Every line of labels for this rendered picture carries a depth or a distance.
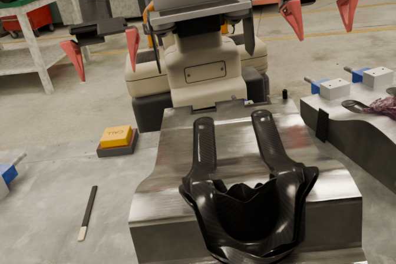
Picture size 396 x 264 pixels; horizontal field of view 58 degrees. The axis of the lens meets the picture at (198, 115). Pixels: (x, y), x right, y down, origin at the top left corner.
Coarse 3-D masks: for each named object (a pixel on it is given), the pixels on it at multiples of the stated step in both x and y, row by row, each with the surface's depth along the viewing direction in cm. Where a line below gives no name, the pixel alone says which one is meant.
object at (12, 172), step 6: (18, 156) 78; (24, 156) 79; (12, 162) 76; (18, 162) 77; (0, 168) 73; (6, 168) 73; (12, 168) 74; (0, 174) 70; (6, 174) 72; (12, 174) 74; (0, 180) 70; (6, 180) 72; (0, 186) 70; (6, 186) 72; (0, 192) 70; (6, 192) 72; (0, 198) 70
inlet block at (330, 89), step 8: (312, 80) 84; (320, 80) 81; (328, 80) 80; (336, 80) 77; (344, 80) 76; (312, 88) 81; (320, 88) 77; (328, 88) 74; (336, 88) 74; (344, 88) 75; (328, 96) 75; (336, 96) 75; (344, 96) 76
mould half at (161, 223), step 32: (288, 96) 72; (192, 128) 66; (224, 128) 65; (288, 128) 62; (160, 160) 59; (192, 160) 58; (224, 160) 56; (256, 160) 54; (320, 160) 47; (160, 192) 44; (320, 192) 40; (352, 192) 39; (128, 224) 41; (160, 224) 40; (192, 224) 40; (320, 224) 40; (352, 224) 40; (160, 256) 42; (192, 256) 42; (288, 256) 41; (320, 256) 41; (352, 256) 40
